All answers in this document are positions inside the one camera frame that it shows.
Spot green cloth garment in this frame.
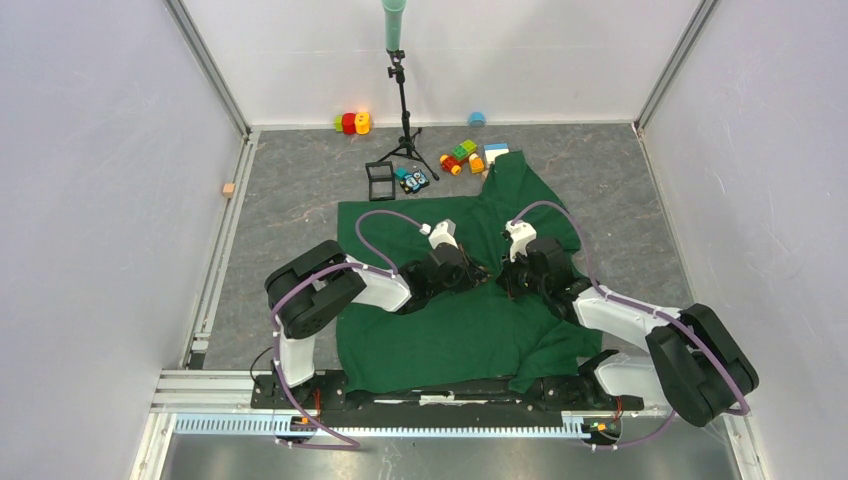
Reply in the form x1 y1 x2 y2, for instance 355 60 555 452
336 151 602 393

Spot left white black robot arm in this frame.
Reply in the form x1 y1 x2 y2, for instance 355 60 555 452
264 240 490 408

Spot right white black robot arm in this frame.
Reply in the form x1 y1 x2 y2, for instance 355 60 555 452
496 237 760 427

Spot black brooch tray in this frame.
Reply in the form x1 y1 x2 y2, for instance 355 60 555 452
365 161 396 202

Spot teal black toy block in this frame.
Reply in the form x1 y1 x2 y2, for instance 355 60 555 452
394 167 430 194

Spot orange yellow toy block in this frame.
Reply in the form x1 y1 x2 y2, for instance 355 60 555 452
468 153 486 174

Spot green red toy blocks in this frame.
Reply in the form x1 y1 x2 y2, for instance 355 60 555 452
439 140 478 176

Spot white blue toy block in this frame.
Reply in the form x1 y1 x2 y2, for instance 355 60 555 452
483 143 510 167

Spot black tripod stand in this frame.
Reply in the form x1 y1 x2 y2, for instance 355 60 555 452
378 50 440 181

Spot blue toy cup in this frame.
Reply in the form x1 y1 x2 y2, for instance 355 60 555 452
467 111 487 127

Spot red orange green toy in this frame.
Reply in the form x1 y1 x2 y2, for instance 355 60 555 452
334 111 372 135

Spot small wooden cube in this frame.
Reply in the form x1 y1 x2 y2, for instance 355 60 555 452
221 183 236 199

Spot teal cylinder on tripod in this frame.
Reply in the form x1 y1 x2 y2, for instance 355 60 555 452
381 0 407 52

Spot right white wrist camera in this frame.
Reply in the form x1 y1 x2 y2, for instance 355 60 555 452
505 220 537 262

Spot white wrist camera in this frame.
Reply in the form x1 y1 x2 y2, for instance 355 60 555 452
505 220 537 262
419 219 459 250

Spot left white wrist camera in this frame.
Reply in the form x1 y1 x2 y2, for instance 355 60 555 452
419 219 459 250

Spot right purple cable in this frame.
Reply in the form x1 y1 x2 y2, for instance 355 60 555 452
510 200 752 452

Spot purple cable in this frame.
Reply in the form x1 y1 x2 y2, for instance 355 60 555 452
510 200 752 452
269 209 432 452

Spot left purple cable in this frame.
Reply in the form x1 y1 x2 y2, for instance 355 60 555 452
269 209 432 452

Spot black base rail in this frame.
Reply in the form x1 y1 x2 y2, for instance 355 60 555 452
291 370 644 428

